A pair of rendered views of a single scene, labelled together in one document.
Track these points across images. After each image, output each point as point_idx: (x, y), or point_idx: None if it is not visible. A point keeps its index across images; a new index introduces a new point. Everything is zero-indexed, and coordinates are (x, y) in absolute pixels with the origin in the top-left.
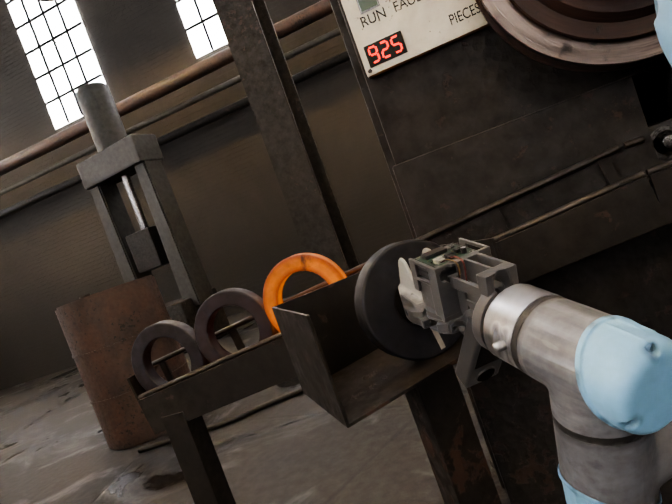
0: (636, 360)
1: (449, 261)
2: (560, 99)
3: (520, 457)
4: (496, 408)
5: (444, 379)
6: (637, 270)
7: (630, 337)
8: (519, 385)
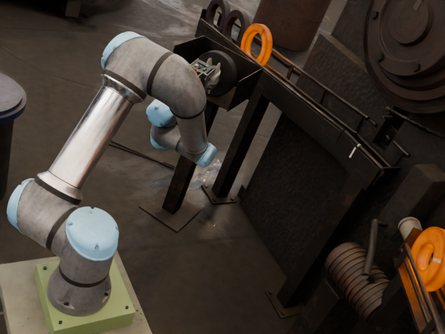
0: (152, 106)
1: (197, 67)
2: None
3: (261, 173)
4: (269, 152)
5: (209, 103)
6: (334, 164)
7: (159, 104)
8: (279, 154)
